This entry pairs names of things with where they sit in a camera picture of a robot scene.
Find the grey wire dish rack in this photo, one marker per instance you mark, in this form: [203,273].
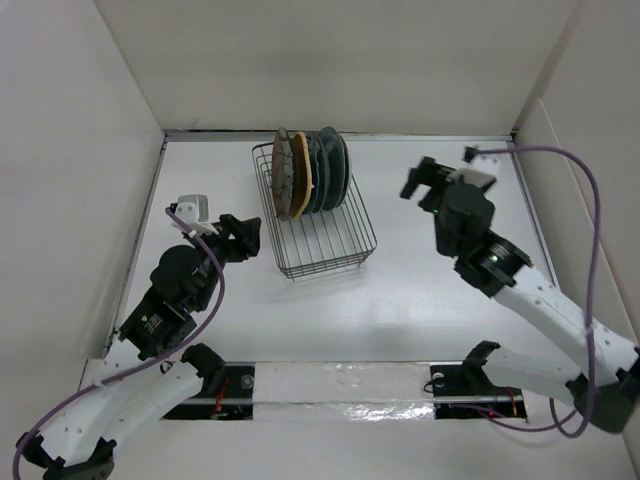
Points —
[317,244]

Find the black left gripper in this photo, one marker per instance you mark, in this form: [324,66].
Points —
[245,242]

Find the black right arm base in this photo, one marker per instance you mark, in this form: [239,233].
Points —
[462,391]

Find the silver mounting rail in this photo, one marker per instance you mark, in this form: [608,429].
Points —
[349,391]

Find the teal scalloped plate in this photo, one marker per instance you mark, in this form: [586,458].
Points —
[317,163]

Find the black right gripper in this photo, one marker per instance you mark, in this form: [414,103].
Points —
[428,173]

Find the woven bamboo plate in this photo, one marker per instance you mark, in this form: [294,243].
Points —
[302,174]

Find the brown speckled plate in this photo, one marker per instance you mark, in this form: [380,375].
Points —
[282,174]

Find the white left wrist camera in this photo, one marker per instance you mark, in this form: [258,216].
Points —
[193,211]

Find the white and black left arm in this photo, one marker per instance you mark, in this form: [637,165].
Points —
[154,363]

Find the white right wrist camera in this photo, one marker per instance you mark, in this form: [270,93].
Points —
[479,170]

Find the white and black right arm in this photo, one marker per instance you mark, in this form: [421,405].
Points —
[601,377]

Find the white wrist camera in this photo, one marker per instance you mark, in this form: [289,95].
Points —
[193,211]
[479,170]

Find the grey-blue round plate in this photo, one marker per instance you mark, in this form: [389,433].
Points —
[336,154]

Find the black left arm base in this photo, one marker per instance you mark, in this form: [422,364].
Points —
[225,389]

